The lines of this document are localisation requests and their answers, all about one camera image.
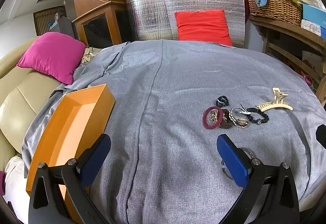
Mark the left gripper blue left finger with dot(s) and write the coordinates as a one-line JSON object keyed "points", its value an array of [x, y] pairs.
{"points": [[92, 159]]}

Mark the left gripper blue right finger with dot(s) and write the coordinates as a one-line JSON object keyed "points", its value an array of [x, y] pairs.
{"points": [[235, 160]]}

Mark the silver gold wristwatch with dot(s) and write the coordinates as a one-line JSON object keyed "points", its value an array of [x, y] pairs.
{"points": [[239, 116]]}

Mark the orange cardboard tray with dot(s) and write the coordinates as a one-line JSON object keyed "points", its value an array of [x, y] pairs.
{"points": [[53, 182]]}

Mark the gold pearl brooch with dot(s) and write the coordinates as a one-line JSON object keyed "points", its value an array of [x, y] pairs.
{"points": [[214, 116]]}

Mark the black beaded scrunchie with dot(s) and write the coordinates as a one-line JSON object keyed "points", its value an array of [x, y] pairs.
{"points": [[257, 116]]}

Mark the cream hair claw clip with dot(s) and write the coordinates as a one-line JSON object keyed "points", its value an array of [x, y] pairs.
{"points": [[278, 101]]}

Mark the grey bed blanket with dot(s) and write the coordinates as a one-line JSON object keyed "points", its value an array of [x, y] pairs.
{"points": [[163, 166]]}

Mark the beige leather sofa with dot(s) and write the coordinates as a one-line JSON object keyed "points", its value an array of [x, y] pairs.
{"points": [[24, 92]]}

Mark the magenta pillow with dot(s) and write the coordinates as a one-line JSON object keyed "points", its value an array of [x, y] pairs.
{"points": [[54, 54]]}

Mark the wooden shelf unit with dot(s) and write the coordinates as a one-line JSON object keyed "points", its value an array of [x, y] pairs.
{"points": [[295, 46]]}

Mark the red pillow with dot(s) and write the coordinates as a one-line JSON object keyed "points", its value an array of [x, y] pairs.
{"points": [[203, 26]]}

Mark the wooden cabinet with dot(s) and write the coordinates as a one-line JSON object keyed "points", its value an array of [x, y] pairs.
{"points": [[102, 23]]}

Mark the silver foil insulation sheet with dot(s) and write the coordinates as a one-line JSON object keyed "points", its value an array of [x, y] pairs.
{"points": [[155, 19]]}

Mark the wicker basket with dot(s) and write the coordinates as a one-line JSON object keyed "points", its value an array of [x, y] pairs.
{"points": [[288, 11]]}

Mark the blue cardboard box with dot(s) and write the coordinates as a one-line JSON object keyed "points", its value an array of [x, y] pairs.
{"points": [[314, 15]]}

